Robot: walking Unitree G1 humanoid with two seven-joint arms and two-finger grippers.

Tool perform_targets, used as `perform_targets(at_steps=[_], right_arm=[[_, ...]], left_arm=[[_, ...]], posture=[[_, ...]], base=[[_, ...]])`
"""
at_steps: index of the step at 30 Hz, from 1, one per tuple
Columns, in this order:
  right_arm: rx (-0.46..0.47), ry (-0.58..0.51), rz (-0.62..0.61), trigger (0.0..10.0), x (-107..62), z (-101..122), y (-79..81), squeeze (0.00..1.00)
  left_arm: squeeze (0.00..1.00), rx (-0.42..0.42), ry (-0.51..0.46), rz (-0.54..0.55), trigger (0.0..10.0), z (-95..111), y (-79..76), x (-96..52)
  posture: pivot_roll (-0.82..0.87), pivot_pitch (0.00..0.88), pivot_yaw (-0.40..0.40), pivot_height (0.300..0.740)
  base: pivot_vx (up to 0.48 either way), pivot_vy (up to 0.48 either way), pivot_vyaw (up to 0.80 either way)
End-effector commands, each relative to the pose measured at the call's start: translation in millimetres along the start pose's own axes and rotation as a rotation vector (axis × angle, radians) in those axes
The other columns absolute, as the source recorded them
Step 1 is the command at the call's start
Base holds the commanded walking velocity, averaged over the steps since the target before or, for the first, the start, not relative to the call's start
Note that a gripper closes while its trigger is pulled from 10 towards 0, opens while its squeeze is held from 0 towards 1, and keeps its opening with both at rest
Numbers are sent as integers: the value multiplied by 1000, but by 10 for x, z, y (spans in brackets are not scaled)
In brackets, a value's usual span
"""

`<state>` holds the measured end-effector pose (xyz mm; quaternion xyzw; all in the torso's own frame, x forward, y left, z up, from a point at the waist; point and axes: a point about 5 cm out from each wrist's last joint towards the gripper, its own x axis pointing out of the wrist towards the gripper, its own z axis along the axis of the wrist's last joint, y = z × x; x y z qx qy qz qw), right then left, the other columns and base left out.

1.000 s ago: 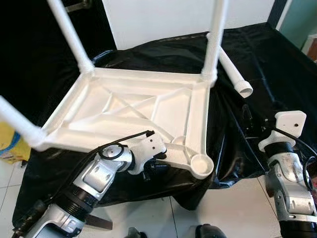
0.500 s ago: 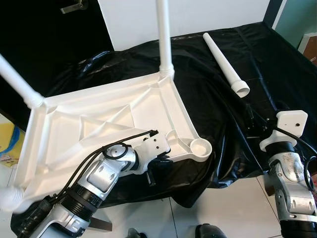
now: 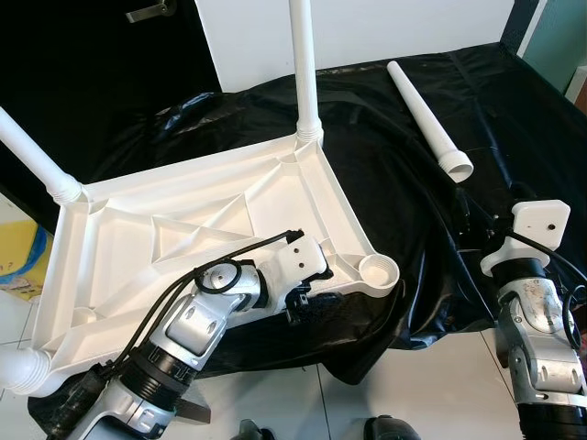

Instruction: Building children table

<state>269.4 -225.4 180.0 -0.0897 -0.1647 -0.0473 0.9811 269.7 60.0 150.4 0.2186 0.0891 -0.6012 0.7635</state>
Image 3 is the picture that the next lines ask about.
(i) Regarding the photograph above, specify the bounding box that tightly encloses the white plastic table leg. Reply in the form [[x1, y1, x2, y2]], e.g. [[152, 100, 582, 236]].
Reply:
[[0, 346, 51, 397], [0, 107, 85, 206], [290, 0, 325, 146], [387, 61, 475, 183]]

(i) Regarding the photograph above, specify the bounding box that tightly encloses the white plastic table top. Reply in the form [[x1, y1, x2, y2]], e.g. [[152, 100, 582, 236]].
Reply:
[[28, 131, 402, 395]]

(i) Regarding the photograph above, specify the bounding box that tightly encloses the black plastic sheet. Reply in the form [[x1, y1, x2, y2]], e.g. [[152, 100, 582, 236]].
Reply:
[[28, 41, 587, 436]]

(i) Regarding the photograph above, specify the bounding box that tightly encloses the robot left leg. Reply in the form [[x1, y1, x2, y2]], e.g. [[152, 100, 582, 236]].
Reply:
[[240, 420, 274, 440]]

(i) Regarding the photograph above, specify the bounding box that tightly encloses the robot leg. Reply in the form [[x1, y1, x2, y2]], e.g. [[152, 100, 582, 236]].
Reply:
[[365, 415, 423, 440], [240, 420, 274, 440]]

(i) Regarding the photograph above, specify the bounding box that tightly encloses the robot right leg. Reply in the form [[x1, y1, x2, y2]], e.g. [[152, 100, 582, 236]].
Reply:
[[365, 415, 423, 440]]

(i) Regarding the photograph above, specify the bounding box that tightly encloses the brown wooden cabinet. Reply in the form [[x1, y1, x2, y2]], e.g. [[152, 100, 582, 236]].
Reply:
[[569, 64, 587, 106]]

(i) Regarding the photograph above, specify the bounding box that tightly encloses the yellow box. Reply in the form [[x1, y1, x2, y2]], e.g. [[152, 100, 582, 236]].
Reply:
[[0, 220, 47, 299]]

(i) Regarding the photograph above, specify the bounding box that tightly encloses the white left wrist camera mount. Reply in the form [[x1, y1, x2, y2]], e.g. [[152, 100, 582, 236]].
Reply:
[[266, 234, 333, 296]]

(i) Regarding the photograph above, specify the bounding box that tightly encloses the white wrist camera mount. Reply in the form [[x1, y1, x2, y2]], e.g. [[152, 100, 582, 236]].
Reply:
[[266, 234, 333, 296], [482, 200, 571, 276]]

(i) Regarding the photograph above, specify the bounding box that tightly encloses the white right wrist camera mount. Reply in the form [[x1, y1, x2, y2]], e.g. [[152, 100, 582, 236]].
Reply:
[[482, 200, 571, 276]]

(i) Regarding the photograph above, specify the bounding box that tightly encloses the dark grey door frame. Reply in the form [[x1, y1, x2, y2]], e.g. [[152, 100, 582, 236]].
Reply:
[[500, 0, 542, 51]]

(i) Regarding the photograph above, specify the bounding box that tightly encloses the metal door handle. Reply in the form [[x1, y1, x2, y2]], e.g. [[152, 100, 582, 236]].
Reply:
[[127, 0, 178, 24]]

